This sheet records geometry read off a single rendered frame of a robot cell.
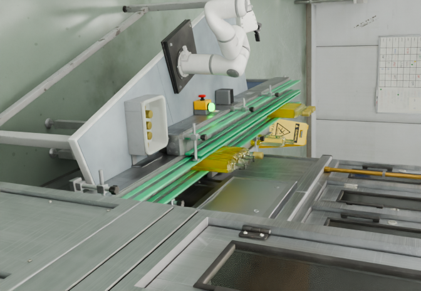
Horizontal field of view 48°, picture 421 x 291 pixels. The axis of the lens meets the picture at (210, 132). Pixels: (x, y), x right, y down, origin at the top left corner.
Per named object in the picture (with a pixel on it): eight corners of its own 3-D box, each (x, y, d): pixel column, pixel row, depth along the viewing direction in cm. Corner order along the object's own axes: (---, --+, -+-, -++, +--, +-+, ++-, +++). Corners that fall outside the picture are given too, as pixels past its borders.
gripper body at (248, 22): (247, 7, 241) (252, 29, 245) (231, 12, 237) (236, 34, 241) (256, 7, 235) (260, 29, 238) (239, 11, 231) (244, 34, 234)
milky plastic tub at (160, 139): (129, 155, 194) (147, 156, 190) (124, 101, 189) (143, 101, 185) (151, 143, 209) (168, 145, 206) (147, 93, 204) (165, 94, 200)
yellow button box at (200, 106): (193, 114, 245) (206, 115, 242) (192, 100, 244) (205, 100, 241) (199, 111, 252) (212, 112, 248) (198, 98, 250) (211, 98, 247)
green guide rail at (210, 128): (183, 139, 209) (200, 140, 205) (183, 137, 208) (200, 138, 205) (290, 81, 362) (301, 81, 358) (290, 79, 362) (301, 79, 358)
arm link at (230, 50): (212, 42, 201) (222, 15, 209) (225, 78, 220) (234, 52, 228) (233, 42, 198) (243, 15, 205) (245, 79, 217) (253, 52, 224)
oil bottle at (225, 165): (190, 169, 217) (233, 174, 208) (189, 157, 215) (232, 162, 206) (195, 165, 222) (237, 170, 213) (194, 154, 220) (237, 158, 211)
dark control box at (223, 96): (215, 104, 270) (228, 105, 266) (214, 90, 268) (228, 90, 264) (220, 101, 277) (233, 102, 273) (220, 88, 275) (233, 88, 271)
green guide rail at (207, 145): (185, 155, 210) (201, 156, 207) (185, 153, 210) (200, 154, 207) (290, 90, 364) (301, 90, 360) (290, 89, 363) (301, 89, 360)
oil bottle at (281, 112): (266, 116, 314) (308, 118, 303) (265, 108, 313) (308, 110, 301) (269, 115, 319) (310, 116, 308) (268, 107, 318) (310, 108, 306)
